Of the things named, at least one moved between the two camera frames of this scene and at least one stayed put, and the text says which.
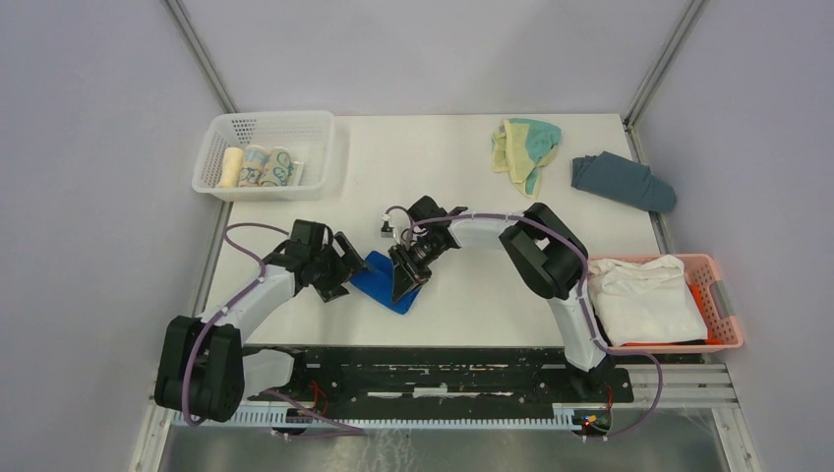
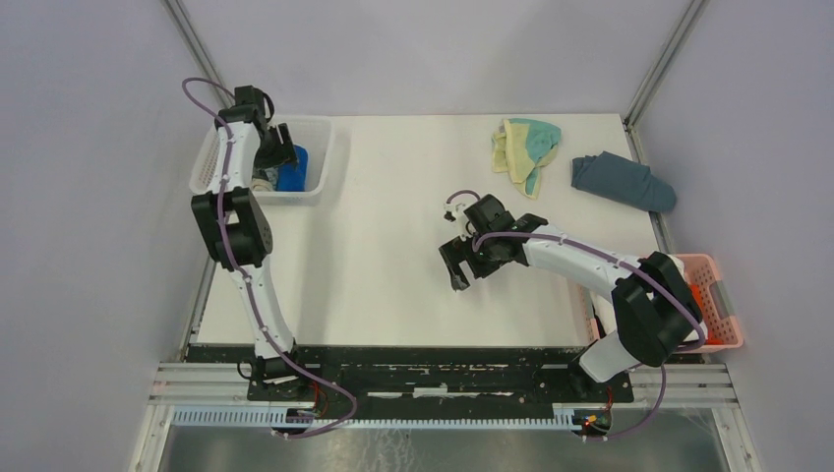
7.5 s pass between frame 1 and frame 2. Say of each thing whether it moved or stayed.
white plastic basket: stayed
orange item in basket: stayed
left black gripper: moved
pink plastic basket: stayed
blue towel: moved
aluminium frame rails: stayed
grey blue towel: stayed
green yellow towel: stayed
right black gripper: moved
